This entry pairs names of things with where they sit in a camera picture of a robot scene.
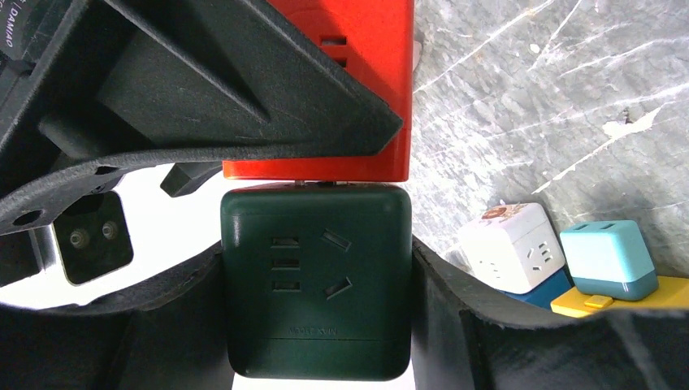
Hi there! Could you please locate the teal small plug adapter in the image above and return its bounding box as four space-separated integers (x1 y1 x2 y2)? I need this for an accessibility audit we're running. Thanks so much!
559 219 660 301

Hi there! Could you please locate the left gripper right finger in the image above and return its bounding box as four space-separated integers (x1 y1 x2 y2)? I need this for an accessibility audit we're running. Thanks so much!
411 239 688 389

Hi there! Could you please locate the red cube adapter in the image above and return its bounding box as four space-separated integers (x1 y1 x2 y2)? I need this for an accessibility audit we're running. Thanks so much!
223 1 414 182

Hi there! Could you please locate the dark blue cube adapter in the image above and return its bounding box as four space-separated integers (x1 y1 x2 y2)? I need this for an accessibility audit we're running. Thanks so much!
504 266 573 310

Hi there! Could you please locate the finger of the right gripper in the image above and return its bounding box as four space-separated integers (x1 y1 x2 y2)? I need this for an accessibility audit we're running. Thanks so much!
1 1 402 235

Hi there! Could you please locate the yellow cube adapter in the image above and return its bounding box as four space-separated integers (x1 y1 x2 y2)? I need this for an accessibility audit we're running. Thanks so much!
550 276 688 318

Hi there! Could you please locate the dark green cube adapter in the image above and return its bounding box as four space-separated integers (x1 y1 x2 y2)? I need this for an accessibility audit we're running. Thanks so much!
220 183 412 381

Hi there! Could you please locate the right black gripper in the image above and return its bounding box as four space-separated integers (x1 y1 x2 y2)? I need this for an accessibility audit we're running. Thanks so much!
0 0 136 286

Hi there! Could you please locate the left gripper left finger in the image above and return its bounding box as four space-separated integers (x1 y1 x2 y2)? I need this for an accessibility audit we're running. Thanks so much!
1 245 235 389

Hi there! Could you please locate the white cube adapter with picture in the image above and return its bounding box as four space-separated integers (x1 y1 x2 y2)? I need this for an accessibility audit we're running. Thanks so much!
458 203 566 295

